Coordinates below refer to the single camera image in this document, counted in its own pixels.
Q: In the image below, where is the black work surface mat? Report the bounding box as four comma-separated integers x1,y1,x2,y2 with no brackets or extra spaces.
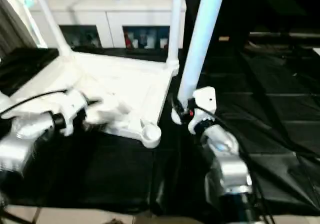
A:
0,47,320,214

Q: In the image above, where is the white and turquoise rack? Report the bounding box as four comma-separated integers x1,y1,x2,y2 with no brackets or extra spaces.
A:
2,0,48,48

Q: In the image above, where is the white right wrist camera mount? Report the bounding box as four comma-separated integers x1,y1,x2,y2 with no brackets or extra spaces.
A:
187,86,217,134

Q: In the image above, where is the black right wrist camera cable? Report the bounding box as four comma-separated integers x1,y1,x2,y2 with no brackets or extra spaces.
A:
194,105,276,224

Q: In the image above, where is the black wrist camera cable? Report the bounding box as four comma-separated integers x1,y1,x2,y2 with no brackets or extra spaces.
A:
0,90,68,118
194,105,276,224

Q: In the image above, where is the black metal bar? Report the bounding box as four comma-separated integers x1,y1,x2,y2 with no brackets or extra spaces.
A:
249,32,320,38

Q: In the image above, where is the grey curtain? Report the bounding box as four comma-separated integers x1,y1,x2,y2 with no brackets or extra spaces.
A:
0,0,38,57

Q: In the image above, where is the white glass-door cabinet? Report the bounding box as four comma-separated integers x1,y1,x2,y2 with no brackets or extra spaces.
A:
29,0,187,49

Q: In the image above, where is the black left wrist camera cable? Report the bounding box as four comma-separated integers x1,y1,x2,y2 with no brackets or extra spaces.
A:
0,90,68,118

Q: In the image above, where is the white plastic table top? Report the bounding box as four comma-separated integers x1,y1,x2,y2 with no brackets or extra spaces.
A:
0,53,180,148

